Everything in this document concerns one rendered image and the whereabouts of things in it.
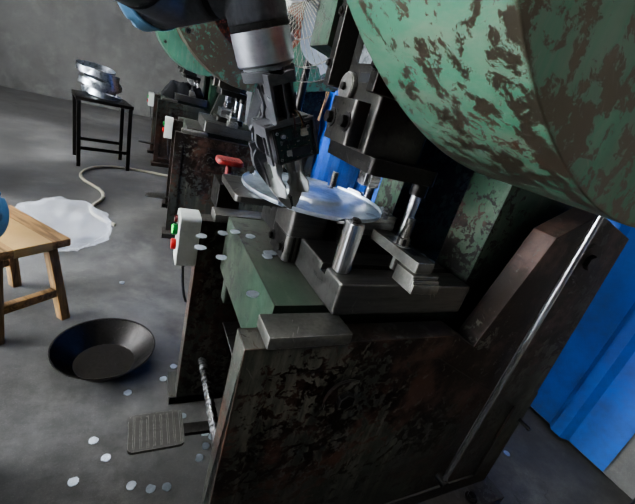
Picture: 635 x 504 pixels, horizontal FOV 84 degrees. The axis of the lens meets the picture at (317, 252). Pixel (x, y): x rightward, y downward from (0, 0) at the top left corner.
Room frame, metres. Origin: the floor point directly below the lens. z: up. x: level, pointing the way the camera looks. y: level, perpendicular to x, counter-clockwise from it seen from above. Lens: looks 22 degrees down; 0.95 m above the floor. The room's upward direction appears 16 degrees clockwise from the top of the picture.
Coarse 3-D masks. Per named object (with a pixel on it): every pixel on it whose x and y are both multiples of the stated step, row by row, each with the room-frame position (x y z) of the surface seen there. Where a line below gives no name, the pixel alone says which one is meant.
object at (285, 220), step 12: (228, 180) 0.65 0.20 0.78; (240, 180) 0.67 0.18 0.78; (240, 192) 0.59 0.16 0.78; (264, 204) 0.59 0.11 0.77; (276, 216) 0.72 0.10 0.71; (288, 216) 0.66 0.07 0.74; (300, 216) 0.65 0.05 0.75; (312, 216) 0.66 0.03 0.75; (276, 228) 0.70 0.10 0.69; (288, 228) 0.65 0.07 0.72; (300, 228) 0.65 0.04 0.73; (312, 228) 0.67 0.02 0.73; (324, 228) 0.68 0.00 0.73; (276, 240) 0.69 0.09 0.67; (288, 240) 0.65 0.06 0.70; (276, 252) 0.68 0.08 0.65; (288, 252) 0.65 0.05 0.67
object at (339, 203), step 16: (256, 192) 0.60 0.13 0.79; (272, 192) 0.64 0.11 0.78; (304, 192) 0.69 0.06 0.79; (320, 192) 0.73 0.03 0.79; (336, 192) 0.80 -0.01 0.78; (352, 192) 0.83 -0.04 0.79; (288, 208) 0.57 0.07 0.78; (304, 208) 0.60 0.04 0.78; (320, 208) 0.63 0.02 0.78; (336, 208) 0.66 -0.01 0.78; (352, 208) 0.69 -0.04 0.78; (368, 208) 0.73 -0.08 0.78
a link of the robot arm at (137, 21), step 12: (168, 0) 0.43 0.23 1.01; (180, 0) 0.45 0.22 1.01; (192, 0) 0.46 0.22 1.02; (204, 0) 0.47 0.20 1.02; (132, 12) 0.47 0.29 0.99; (144, 12) 0.43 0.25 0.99; (156, 12) 0.44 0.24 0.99; (168, 12) 0.45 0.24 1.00; (180, 12) 0.47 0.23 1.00; (192, 12) 0.47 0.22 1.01; (204, 12) 0.48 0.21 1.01; (144, 24) 0.48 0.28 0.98; (156, 24) 0.48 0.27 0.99; (168, 24) 0.48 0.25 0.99; (180, 24) 0.49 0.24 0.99; (192, 24) 0.50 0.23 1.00
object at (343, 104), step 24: (360, 48) 0.77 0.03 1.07; (360, 72) 0.75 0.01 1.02; (336, 96) 0.75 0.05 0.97; (360, 96) 0.73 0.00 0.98; (336, 120) 0.72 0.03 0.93; (360, 120) 0.68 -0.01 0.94; (384, 120) 0.68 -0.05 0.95; (408, 120) 0.70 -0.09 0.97; (360, 144) 0.69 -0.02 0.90; (384, 144) 0.69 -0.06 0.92; (408, 144) 0.71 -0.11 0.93
